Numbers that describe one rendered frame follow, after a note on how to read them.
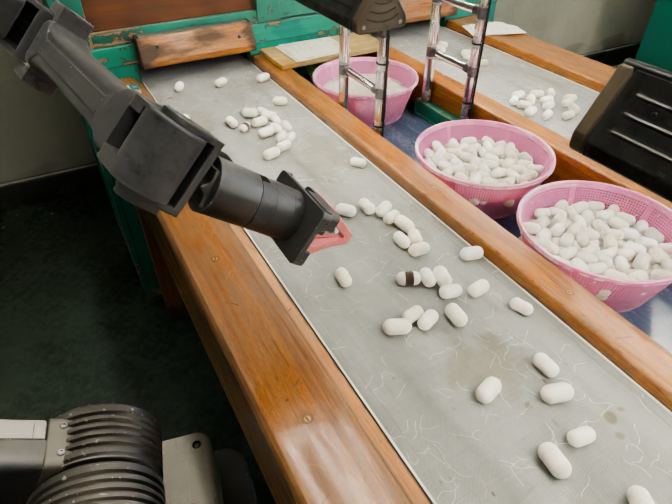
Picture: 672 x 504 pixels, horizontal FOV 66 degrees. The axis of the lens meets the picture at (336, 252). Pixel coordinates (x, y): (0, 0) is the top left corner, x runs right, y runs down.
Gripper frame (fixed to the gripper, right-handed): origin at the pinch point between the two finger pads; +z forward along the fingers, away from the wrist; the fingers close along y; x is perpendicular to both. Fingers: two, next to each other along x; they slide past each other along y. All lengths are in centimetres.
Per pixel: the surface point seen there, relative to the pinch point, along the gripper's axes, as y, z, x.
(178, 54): 91, 7, 2
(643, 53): 139, 261, -125
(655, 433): -32.2, 25.2, -2.5
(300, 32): 96, 36, -20
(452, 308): -7.7, 16.8, 1.4
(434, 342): -10.0, 14.6, 5.7
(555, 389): -23.5, 18.4, 0.1
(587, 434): -29.1, 17.8, 1.1
